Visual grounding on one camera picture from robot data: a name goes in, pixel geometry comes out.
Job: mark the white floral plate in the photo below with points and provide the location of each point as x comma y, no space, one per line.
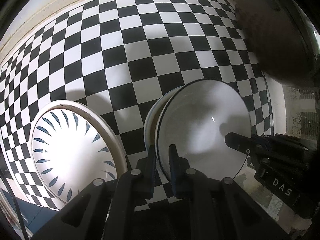
98,123

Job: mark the dark brown rice cooker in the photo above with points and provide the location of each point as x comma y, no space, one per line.
284,40

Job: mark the black rimmed white bowl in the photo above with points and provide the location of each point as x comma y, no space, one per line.
196,119

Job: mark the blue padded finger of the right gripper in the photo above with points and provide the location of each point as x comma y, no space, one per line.
241,143

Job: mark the blue leaf pattern plate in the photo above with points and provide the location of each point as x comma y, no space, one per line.
69,153

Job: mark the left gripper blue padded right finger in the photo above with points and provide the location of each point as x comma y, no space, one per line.
178,177

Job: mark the black white checkered mat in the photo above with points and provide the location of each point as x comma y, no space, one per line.
118,57

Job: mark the blue kitchen cabinet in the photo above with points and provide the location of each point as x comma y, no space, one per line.
35,217

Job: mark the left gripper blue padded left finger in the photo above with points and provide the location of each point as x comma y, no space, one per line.
150,172

